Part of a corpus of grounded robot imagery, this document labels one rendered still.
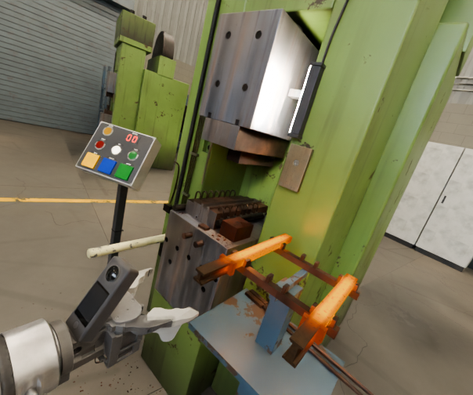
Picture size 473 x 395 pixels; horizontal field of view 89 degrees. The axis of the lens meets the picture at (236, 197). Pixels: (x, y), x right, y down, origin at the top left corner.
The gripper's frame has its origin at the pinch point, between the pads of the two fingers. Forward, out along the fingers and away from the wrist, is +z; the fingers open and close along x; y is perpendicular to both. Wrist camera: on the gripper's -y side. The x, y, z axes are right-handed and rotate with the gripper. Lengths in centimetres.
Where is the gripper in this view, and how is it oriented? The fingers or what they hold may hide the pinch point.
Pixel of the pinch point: (175, 285)
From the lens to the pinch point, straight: 52.5
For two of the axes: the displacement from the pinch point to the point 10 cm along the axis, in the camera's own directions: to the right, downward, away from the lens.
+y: -2.6, 9.3, 2.7
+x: 7.5, 3.7, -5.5
